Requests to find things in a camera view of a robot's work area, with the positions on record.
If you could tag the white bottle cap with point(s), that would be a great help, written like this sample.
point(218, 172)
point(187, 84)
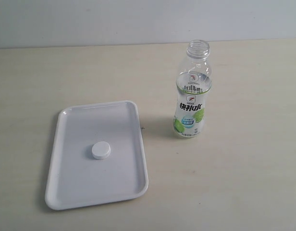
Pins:
point(101, 150)

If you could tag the clear plastic drink bottle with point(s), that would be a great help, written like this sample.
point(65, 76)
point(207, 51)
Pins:
point(193, 83)

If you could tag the white plastic tray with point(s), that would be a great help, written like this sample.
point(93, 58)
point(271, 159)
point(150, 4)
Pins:
point(75, 178)

